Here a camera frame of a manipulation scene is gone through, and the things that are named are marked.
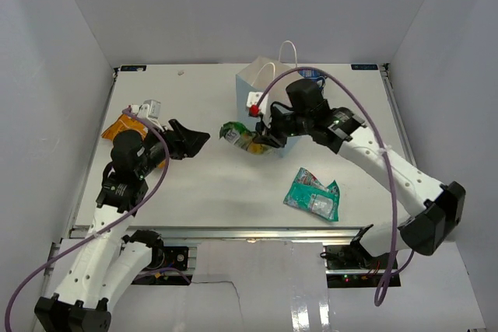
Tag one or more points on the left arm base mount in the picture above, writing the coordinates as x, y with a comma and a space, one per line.
167, 265

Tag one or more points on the aluminium table edge rail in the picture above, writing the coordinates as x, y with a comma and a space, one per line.
200, 234

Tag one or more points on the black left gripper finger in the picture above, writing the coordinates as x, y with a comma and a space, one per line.
181, 149
185, 136

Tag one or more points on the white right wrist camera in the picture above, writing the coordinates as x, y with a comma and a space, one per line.
257, 104

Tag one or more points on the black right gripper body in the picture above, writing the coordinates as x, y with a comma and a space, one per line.
289, 124

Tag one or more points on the green Fox's candy bag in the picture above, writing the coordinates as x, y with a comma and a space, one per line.
239, 136

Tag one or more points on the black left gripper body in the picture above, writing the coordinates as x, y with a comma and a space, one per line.
156, 148

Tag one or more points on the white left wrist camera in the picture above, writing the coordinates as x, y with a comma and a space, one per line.
148, 111

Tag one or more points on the black corner label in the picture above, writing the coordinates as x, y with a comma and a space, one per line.
364, 67
133, 68

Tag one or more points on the black left corner label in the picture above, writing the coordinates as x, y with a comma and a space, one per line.
133, 68

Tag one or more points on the teal Fox's candy bag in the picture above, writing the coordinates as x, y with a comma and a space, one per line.
308, 194

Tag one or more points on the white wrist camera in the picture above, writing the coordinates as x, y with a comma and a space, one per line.
257, 104
148, 111

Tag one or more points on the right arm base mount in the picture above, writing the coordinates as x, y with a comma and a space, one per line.
344, 270

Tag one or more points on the dark blue snack bag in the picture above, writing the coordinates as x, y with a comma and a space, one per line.
312, 74

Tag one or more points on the orange chip bag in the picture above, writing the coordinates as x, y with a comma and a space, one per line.
124, 123

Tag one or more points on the black right corner label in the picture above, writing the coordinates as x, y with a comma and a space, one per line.
364, 67

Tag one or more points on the light blue paper bag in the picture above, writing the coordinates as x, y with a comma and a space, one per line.
258, 74

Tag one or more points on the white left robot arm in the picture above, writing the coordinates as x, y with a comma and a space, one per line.
109, 260

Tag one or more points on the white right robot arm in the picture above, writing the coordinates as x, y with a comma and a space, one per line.
432, 209

